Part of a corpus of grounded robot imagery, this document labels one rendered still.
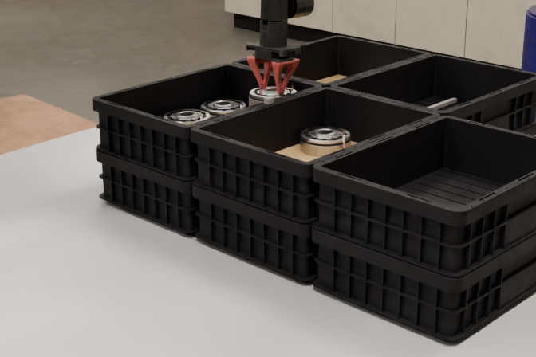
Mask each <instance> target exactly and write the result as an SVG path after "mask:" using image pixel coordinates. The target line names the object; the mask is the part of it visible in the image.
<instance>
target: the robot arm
mask: <svg viewBox="0 0 536 357"><path fill-rule="evenodd" d="M313 8H314V0H261V13H260V19H261V20H260V41H258V42H253V43H248V44H246V50H254V51H255V52H254V53H253V55H252V56H249V57H246V60H247V61H248V63H249V65H250V67H251V69H252V71H253V73H254V75H255V77H256V79H257V82H258V85H259V87H260V89H261V90H262V89H263V88H266V87H267V85H268V81H269V78H270V71H271V68H273V72H274V79H275V83H276V87H277V90H278V94H283V93H284V91H285V89H286V86H287V84H288V82H289V79H290V78H291V76H292V74H293V73H294V70H295V69H296V68H297V66H298V64H299V59H297V58H293V57H291V53H294V54H299V53H301V47H300V46H295V45H287V26H288V18H299V17H305V16H308V15H310V14H311V13H312V12H313ZM263 62H264V77H263V81H262V77H261V74H260V71H259V68H258V64H259V63H263ZM284 67H288V68H287V70H286V74H285V77H284V80H283V82H282V69H283V68H284Z"/></svg>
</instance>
